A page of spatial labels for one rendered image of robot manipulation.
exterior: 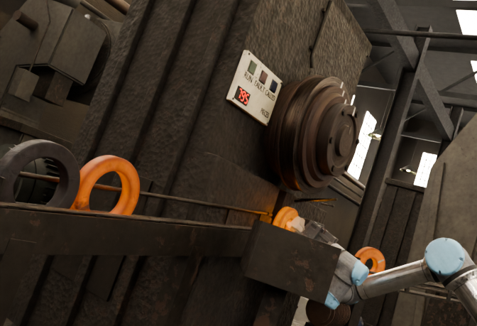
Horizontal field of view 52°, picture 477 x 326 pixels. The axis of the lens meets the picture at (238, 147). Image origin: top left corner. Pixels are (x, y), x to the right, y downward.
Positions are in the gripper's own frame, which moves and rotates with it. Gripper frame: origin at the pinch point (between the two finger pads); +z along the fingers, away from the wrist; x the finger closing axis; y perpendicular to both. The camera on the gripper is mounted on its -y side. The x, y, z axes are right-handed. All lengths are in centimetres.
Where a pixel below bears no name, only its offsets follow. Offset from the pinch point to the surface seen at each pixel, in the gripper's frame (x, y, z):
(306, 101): 22.3, 42.0, 9.8
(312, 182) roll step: 1.3, 19.0, 0.5
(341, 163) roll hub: -6.2, 31.3, -1.6
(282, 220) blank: 6.7, 1.0, -1.1
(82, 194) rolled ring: 99, -9, -5
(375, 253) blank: -48, 8, -20
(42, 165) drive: 27, -48, 111
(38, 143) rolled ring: 113, -3, -2
